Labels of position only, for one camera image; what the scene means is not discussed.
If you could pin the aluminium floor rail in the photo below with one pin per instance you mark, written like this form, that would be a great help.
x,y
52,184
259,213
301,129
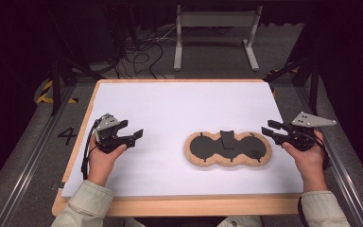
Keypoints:
x,y
337,157
28,157

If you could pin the yellow black hazard tape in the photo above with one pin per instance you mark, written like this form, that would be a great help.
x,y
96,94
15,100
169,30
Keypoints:
x,y
45,91

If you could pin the person's right hand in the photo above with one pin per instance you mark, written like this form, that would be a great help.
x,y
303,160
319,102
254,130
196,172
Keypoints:
x,y
310,167

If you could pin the person's left hand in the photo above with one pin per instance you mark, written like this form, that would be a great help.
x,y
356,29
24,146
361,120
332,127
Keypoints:
x,y
102,165

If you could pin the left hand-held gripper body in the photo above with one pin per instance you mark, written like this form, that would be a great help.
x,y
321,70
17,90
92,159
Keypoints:
x,y
107,122

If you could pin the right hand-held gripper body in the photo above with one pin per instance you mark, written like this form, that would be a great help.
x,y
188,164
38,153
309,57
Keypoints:
x,y
305,120

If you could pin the black metal stand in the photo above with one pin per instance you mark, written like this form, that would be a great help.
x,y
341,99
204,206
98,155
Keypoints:
x,y
56,88
313,91

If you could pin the white metal stand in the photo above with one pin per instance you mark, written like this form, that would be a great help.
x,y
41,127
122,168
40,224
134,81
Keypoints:
x,y
217,19

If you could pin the white table sheet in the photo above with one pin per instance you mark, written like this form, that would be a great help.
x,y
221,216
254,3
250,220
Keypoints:
x,y
170,104

